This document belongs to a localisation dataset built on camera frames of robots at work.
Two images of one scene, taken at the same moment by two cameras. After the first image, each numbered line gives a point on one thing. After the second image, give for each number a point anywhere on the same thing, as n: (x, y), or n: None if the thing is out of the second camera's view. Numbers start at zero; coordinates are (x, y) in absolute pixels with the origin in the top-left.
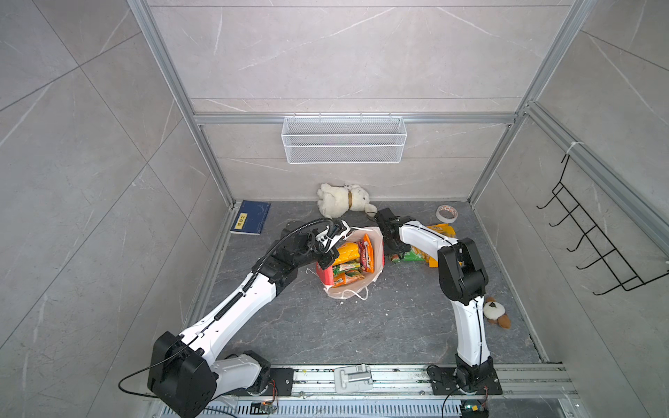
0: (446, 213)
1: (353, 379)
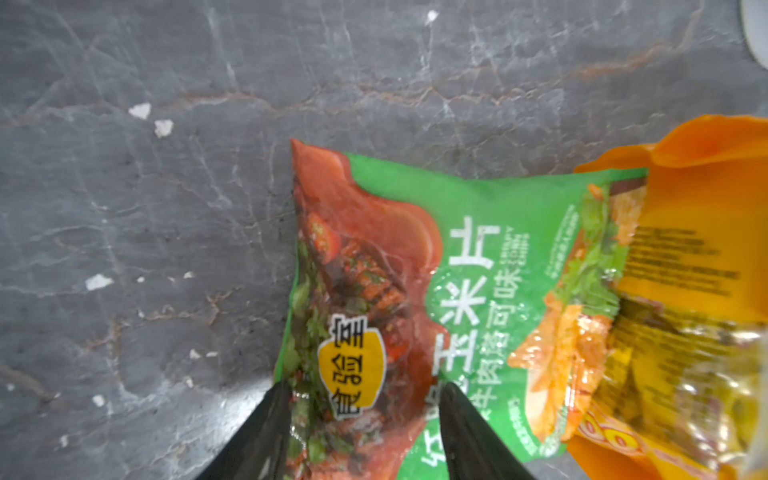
0: (754, 19)
1: None
